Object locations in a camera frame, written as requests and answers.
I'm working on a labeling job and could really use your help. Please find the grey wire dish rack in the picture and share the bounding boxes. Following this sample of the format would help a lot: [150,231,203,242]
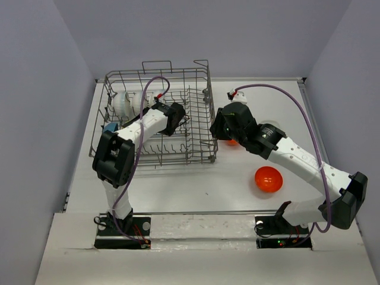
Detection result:
[88,59,218,167]

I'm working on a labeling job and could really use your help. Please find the blue bowl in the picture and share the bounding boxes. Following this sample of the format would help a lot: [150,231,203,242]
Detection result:
[102,122,119,133]

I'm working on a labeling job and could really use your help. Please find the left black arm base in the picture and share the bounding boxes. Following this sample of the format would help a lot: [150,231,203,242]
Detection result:
[93,213,151,250]

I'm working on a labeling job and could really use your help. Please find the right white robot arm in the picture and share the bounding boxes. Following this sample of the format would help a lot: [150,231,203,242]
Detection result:
[210,102,368,233]

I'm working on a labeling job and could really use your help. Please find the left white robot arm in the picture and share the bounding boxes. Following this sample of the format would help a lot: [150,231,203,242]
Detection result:
[92,102,185,235]

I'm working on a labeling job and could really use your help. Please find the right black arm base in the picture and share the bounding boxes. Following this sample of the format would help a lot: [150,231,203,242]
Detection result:
[254,201,312,249]

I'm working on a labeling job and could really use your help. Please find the white square dish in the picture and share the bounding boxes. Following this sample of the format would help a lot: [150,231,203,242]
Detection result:
[261,120,280,128]

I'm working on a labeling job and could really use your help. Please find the orange bowl left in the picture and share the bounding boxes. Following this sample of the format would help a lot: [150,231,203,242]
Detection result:
[226,140,239,146]

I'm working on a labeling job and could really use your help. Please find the orange bowl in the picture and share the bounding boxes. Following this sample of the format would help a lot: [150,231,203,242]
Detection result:
[254,166,283,193]
[226,140,239,146]

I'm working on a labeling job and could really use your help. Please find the orange bowl right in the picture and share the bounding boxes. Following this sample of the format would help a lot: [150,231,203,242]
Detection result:
[254,166,283,193]

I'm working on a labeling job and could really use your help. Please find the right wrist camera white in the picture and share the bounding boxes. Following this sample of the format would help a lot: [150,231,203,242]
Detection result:
[227,90,248,105]

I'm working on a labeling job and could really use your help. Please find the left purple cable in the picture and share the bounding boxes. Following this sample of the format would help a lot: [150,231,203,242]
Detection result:
[112,76,170,243]

